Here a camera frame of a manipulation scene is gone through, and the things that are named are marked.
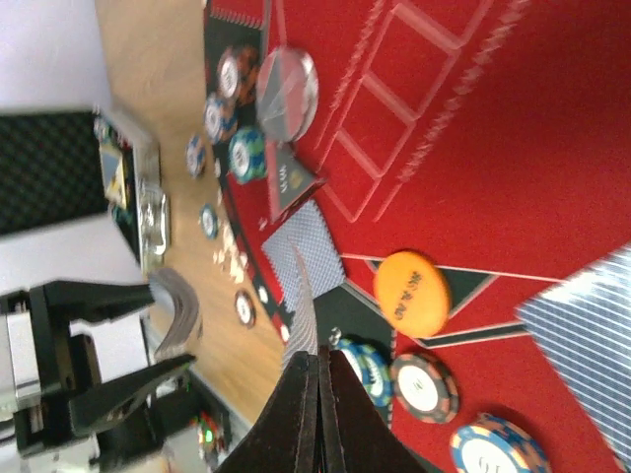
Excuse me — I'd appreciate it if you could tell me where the orange big blind button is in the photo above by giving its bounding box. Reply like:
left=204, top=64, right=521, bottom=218
left=373, top=251, right=451, bottom=339

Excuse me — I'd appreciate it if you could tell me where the aluminium poker case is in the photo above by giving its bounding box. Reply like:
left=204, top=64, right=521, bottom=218
left=1, top=109, right=170, bottom=272

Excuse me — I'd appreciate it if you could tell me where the round red black poker mat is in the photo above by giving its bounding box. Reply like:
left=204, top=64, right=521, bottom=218
left=204, top=1, right=630, bottom=472

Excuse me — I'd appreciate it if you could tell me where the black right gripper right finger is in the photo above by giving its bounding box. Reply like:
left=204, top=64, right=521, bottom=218
left=317, top=347, right=426, bottom=473

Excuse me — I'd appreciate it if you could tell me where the triangular all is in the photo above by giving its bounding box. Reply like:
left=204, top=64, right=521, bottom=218
left=265, top=141, right=325, bottom=222

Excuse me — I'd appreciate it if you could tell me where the blue 10 chip bottom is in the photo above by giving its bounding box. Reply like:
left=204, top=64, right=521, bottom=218
left=450, top=413, right=551, bottom=473

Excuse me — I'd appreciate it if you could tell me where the playing card deck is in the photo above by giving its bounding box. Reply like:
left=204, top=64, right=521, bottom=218
left=148, top=267, right=203, bottom=361

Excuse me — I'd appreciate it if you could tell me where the green 50 chip bottom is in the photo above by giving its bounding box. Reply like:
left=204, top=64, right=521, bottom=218
left=329, top=337, right=393, bottom=408

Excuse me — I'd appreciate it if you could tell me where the card box in case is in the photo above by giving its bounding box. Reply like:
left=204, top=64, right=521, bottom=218
left=99, top=144, right=128, bottom=209

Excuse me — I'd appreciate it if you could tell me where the clear round dealer button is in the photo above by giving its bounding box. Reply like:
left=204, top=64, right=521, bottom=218
left=255, top=45, right=319, bottom=143

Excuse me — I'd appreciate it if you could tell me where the orange 100 chip bottom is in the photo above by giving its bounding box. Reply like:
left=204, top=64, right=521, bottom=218
left=390, top=353, right=459, bottom=424

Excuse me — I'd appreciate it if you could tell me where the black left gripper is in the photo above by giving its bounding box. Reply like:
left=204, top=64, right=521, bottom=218
left=1, top=280, right=195, bottom=458

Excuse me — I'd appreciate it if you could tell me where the card edge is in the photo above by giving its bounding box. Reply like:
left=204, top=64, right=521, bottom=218
left=281, top=244, right=318, bottom=372

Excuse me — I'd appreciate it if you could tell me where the green 50 chip stack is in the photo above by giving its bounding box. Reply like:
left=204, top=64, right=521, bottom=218
left=199, top=203, right=219, bottom=239

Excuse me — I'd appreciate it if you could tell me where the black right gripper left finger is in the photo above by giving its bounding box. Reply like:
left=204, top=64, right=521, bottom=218
left=219, top=352, right=320, bottom=473

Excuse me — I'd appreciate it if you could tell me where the dealt card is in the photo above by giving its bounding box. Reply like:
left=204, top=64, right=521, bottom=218
left=262, top=200, right=346, bottom=312
left=518, top=244, right=630, bottom=472

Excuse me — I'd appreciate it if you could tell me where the orange 100 chip stack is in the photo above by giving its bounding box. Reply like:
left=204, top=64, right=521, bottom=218
left=235, top=290, right=256, bottom=328

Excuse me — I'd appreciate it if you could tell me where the blue 10 chip stack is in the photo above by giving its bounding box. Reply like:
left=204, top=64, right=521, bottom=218
left=185, top=134, right=206, bottom=178

